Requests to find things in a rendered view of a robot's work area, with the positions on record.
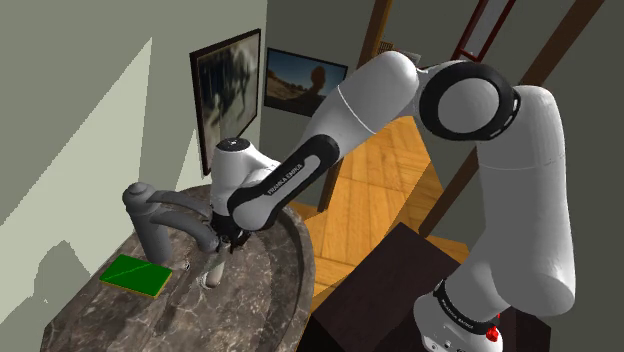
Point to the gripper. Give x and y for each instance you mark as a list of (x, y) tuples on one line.
[(228, 233)]

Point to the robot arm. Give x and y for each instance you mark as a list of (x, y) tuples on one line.
[(526, 204)]

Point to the pale grey cylinder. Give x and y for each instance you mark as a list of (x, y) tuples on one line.
[(215, 273)]

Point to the grey faucet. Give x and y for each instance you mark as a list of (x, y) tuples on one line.
[(155, 234)]

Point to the dark marble washbasin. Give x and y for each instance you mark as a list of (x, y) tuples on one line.
[(234, 312)]

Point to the green flat book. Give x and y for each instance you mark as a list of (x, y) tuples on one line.
[(136, 275)]

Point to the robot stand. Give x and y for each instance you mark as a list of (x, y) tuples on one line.
[(385, 292)]

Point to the dark red framed window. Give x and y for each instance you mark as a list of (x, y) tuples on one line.
[(492, 24)]

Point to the dark framed blurry wall picture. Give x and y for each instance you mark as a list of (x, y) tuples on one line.
[(226, 92)]

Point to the landscape wall picture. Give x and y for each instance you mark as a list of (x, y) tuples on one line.
[(292, 83)]

